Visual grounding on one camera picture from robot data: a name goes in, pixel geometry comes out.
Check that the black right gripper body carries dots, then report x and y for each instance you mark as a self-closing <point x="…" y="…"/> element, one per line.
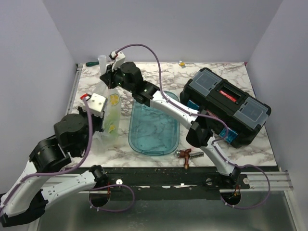
<point x="114" y="78"/>

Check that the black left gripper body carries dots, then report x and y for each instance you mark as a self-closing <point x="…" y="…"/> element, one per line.
<point x="83" y="145"/>

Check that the clear plastic bag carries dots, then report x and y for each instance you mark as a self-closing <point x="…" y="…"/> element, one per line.
<point x="107" y="138"/>

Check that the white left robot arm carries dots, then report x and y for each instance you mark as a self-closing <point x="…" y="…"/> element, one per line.
<point x="28" y="199"/>

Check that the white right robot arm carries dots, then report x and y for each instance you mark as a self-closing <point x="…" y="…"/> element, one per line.
<point x="199" y="132"/>

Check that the small yellow grey brush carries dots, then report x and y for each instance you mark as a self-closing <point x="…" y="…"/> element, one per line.
<point x="182" y="64"/>

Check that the teal transparent plastic tray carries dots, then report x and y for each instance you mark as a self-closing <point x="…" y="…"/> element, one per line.
<point x="152" y="132"/>

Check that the black plastic toolbox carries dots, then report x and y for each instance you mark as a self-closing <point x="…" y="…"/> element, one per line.
<point x="240" y="115"/>

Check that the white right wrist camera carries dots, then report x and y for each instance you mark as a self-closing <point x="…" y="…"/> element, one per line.
<point x="117" y="58"/>

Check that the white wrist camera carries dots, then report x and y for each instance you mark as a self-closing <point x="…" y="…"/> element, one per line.
<point x="96" y="104"/>
<point x="117" y="58"/>

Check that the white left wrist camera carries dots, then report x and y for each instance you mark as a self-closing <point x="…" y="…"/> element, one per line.
<point x="96" y="104"/>

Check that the green handled screwdriver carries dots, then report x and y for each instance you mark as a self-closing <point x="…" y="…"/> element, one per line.
<point x="89" y="64"/>

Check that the brown handled small tool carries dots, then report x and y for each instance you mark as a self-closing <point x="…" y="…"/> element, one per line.
<point x="185" y="156"/>

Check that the aluminium mounting rail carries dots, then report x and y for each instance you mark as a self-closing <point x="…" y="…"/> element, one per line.
<point x="248" y="181"/>

